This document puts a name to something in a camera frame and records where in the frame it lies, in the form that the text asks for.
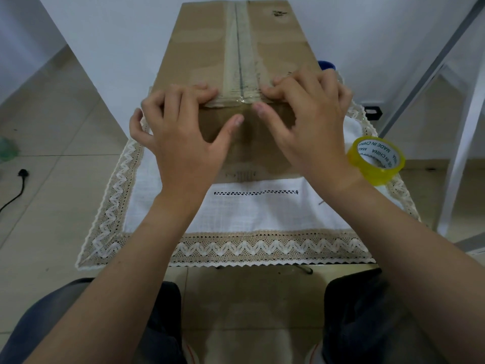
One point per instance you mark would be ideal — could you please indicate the person's white shoe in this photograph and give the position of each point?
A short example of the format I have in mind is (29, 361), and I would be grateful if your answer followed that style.
(315, 354)
(189, 354)

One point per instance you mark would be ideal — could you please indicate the person's left little finger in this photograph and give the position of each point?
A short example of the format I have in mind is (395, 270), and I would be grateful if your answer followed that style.
(135, 126)

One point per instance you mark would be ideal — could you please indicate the person's left forearm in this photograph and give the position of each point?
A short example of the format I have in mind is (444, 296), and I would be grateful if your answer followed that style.
(125, 276)

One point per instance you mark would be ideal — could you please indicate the white lace-trimmed tablecloth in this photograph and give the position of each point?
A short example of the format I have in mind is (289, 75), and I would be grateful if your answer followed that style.
(261, 212)

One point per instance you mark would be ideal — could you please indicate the person's right middle finger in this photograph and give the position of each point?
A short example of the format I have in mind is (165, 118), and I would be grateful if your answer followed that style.
(303, 80)

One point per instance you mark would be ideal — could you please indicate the person's left leg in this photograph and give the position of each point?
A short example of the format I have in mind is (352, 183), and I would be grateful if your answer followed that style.
(41, 318)

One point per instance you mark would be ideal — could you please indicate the person's right hand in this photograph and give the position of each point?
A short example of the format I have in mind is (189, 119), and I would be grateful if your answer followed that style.
(314, 140)

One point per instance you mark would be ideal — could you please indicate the person's right little finger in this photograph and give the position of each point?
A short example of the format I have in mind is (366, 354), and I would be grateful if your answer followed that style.
(344, 100)

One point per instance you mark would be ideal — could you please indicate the blue round cap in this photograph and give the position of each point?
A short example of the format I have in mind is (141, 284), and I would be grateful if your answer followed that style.
(326, 65)

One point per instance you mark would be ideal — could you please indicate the taped brown cardboard box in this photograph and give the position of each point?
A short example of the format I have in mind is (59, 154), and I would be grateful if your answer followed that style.
(204, 45)

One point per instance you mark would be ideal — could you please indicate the person's left middle finger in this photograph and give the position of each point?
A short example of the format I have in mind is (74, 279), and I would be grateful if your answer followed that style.
(174, 98)

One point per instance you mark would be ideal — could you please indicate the person's right forearm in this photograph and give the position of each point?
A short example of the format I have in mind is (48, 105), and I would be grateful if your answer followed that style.
(413, 261)

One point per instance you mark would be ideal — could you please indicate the person's left hand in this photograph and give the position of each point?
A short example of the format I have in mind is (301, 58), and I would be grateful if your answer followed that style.
(182, 155)

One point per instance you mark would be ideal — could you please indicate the person's right white shoe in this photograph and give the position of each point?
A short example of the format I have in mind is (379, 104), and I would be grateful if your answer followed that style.
(315, 354)

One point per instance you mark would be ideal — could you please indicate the yellow packing tape roll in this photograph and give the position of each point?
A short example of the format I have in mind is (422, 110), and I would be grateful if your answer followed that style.
(373, 170)

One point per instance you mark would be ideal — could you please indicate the person's leg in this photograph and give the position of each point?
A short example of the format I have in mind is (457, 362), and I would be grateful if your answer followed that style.
(41, 318)
(363, 322)

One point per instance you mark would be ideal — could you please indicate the person's right leg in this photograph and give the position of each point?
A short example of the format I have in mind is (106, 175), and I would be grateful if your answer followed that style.
(363, 322)

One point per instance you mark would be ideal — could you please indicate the person's left thumb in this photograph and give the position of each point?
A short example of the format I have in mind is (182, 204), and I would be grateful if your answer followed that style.
(227, 130)

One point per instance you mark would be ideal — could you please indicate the person's right thumb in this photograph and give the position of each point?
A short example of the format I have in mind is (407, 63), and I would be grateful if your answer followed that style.
(269, 123)

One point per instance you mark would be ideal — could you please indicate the person's left white shoe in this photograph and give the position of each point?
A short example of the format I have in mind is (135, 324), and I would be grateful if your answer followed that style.
(189, 354)

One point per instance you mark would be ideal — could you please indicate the white metal frame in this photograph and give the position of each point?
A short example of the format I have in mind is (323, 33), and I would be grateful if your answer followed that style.
(460, 147)

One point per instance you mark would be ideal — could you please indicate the green translucent object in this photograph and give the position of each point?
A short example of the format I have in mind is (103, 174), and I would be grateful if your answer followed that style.
(6, 149)

